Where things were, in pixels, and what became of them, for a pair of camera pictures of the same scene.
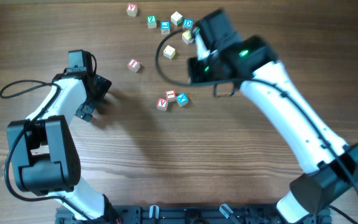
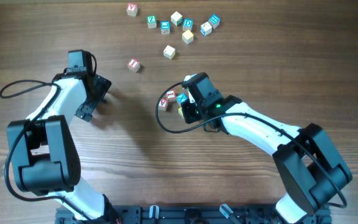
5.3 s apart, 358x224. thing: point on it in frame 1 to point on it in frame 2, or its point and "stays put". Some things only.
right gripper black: x=197 y=73 to x=189 y=116
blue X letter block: x=182 y=99 stays put
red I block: x=133 y=65 stays put
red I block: x=171 y=95 stays put
